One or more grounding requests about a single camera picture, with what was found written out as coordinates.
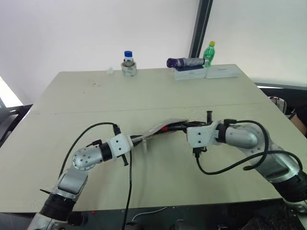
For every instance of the black side furniture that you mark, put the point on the black side furniture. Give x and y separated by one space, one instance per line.
12 117

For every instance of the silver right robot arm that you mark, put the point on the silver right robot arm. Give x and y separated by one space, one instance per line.
242 139

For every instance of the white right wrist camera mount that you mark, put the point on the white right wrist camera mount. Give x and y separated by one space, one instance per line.
201 135

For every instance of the dark grey wall pillar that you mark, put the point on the dark grey wall pillar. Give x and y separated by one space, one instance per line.
200 28

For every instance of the green bottle yellow cap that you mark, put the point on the green bottle yellow cap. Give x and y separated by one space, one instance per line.
209 54

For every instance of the white box blue lid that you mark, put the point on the white box blue lid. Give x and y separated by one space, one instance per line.
189 73

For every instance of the flat white box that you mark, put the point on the flat white box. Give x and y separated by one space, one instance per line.
223 72

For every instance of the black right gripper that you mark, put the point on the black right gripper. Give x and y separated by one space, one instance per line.
209 117

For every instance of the white tape roll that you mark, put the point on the white tape roll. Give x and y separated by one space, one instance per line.
129 70

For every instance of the crumpled white paper scrap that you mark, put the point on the crumpled white paper scrap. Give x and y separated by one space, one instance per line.
110 71

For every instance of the black side desk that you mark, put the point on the black side desk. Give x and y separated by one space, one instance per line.
271 92

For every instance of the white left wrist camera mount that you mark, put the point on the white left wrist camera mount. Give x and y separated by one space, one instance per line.
120 145

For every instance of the blue cap clear bottle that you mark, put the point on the blue cap clear bottle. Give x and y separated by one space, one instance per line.
128 56

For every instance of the dark rounded knob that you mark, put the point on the dark rounded knob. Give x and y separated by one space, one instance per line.
182 225

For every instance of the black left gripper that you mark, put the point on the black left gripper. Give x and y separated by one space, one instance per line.
125 160

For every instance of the grey grid mesh pouch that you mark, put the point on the grey grid mesh pouch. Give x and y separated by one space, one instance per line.
156 128

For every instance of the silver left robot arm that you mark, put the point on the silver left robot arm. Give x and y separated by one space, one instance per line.
84 158

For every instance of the purple grey folded umbrella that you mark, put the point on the purple grey folded umbrella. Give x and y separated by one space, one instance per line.
184 62

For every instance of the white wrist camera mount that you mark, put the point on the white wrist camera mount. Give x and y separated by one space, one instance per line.
201 135
120 145

